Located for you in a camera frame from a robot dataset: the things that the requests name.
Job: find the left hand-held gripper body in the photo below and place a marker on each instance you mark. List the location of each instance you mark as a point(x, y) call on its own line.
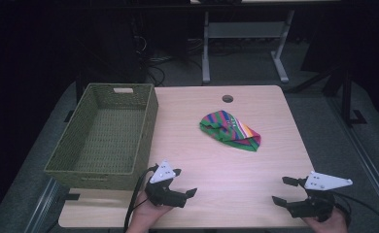
point(162, 173)

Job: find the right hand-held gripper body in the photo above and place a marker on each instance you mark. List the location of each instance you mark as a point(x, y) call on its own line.
point(320, 194)

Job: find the green woven basket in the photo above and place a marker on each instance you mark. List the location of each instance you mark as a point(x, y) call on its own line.
point(113, 136)

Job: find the striped knitted pet sweater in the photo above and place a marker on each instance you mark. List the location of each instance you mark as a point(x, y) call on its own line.
point(229, 129)

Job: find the person's right hand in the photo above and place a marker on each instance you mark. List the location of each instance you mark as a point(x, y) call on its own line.
point(330, 225)

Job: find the person's left hand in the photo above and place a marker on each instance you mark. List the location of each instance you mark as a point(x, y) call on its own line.
point(145, 215)

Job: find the black metal stand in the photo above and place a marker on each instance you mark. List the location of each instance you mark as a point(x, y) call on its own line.
point(346, 93)

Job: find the metal floor rail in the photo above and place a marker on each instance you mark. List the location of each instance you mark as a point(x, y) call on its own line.
point(43, 207)
point(369, 161)

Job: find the grey metal desk frame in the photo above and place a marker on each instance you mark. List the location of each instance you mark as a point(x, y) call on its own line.
point(246, 30)

